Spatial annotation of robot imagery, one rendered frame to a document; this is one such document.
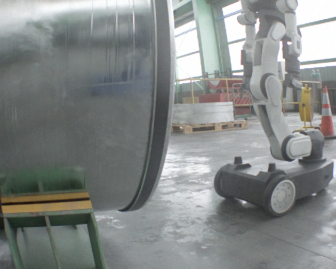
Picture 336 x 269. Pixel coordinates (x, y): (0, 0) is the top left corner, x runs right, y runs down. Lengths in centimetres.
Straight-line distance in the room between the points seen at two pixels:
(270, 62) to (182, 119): 540
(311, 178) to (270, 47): 72
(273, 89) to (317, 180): 55
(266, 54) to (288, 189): 70
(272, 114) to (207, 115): 522
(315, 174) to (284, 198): 29
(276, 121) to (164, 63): 112
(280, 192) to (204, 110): 544
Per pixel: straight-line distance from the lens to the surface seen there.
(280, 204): 173
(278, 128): 193
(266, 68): 190
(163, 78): 88
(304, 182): 188
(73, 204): 107
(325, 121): 486
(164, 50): 87
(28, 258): 138
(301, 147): 199
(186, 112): 714
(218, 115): 712
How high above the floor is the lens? 55
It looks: 5 degrees down
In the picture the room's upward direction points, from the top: 4 degrees counter-clockwise
